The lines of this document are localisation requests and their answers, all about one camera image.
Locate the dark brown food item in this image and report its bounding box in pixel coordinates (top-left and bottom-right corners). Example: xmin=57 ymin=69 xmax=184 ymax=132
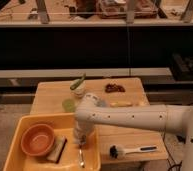
xmin=105 ymin=84 xmax=125 ymax=93

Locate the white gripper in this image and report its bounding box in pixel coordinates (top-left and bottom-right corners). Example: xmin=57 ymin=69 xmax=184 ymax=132
xmin=73 ymin=121 xmax=94 ymax=145

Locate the white cup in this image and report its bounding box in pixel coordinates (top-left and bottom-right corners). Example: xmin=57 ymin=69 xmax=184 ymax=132
xmin=72 ymin=83 xmax=85 ymax=98

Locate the yellow plastic tray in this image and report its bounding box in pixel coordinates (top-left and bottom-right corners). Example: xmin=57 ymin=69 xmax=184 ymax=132
xmin=3 ymin=113 xmax=101 ymax=171

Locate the green round lid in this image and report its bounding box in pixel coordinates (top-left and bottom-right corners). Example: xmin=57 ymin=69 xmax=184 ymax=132
xmin=62 ymin=99 xmax=76 ymax=113

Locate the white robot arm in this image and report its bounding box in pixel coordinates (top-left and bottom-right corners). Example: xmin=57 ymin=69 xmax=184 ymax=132
xmin=73 ymin=93 xmax=193 ymax=171

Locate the wooden table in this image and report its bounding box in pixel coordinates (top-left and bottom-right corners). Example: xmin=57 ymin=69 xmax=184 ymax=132
xmin=31 ymin=78 xmax=168 ymax=165

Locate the green vegetable in cup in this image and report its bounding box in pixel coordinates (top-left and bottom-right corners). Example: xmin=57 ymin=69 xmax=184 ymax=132
xmin=70 ymin=73 xmax=86 ymax=90

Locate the orange bowl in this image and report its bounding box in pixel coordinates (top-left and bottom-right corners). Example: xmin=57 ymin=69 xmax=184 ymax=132
xmin=21 ymin=124 xmax=55 ymax=156

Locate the metal spoon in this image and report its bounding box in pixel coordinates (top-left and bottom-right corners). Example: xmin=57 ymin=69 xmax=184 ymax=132
xmin=79 ymin=148 xmax=85 ymax=168

